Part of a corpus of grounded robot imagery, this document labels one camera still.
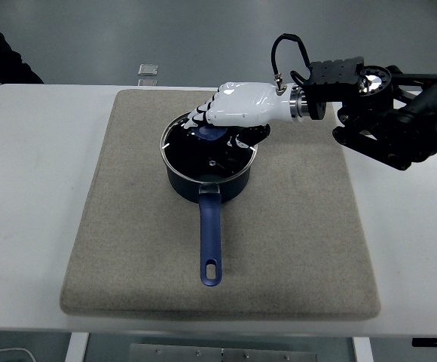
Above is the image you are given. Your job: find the glass pot lid blue knob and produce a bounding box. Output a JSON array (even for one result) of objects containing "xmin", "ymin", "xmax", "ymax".
[{"xmin": 160, "ymin": 112, "xmax": 258, "ymax": 184}]

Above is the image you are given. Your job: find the white table leg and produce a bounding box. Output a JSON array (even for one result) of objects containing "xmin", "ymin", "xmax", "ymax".
[
  {"xmin": 352, "ymin": 336, "xmax": 374, "ymax": 362},
  {"xmin": 64, "ymin": 333, "xmax": 90, "ymax": 362}
]

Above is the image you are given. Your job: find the white cable on floor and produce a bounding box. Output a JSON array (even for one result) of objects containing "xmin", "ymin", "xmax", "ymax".
[{"xmin": 0, "ymin": 347, "xmax": 35, "ymax": 362}]

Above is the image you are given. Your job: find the grey metal plate with screws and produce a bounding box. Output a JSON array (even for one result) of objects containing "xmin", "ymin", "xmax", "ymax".
[{"xmin": 129, "ymin": 342, "xmax": 317, "ymax": 362}]

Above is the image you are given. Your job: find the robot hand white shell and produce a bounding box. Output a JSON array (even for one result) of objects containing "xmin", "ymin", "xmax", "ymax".
[{"xmin": 182, "ymin": 81, "xmax": 293, "ymax": 150}]

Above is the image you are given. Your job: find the dark blue pot blue handle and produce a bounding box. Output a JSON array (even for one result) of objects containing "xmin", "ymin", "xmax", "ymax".
[{"xmin": 160, "ymin": 116, "xmax": 257, "ymax": 287}]

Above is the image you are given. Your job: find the grey-beige fabric mat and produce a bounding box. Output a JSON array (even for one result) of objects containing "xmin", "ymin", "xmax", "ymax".
[{"xmin": 59, "ymin": 88, "xmax": 380, "ymax": 321}]

